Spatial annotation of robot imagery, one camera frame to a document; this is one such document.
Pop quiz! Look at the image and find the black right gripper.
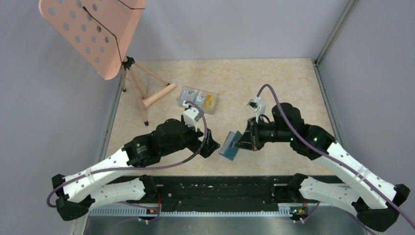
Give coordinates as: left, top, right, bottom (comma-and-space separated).
234, 116, 293, 151

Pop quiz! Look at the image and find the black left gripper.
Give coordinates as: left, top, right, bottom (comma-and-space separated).
161, 117, 220, 157

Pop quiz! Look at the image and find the blue leather card holder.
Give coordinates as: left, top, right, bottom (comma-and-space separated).
219, 131, 242, 161

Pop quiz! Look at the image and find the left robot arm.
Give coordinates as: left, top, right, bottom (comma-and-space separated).
51, 118, 220, 221

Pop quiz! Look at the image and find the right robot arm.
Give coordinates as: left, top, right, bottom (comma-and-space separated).
234, 100, 410, 232

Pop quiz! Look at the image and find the clear plastic card box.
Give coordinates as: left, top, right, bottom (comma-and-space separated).
177, 86, 219, 115

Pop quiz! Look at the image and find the white card in box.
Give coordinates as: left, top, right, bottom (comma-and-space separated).
180, 90, 196, 103
194, 95, 206, 108

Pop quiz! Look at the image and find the yellow card in box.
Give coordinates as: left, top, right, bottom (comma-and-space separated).
203, 94, 217, 110

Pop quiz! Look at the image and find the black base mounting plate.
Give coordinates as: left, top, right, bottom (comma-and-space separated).
137, 176, 305, 212

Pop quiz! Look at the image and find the pink perforated music stand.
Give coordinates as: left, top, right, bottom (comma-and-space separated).
38, 0, 176, 125

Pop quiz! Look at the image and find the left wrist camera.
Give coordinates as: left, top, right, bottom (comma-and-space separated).
182, 101, 201, 132

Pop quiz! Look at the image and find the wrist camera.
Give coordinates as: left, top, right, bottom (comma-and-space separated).
247, 96, 267, 122
182, 101, 201, 132

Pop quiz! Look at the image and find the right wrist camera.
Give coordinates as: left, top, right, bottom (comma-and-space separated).
247, 96, 267, 122

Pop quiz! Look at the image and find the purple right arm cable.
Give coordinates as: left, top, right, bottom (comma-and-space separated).
256, 83, 415, 228

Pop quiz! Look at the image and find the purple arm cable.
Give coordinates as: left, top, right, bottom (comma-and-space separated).
256, 83, 415, 228
46, 100, 209, 223

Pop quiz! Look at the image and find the aluminium rail frame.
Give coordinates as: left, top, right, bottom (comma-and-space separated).
89, 201, 310, 219

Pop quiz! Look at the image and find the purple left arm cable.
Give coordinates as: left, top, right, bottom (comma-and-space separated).
46, 100, 209, 223

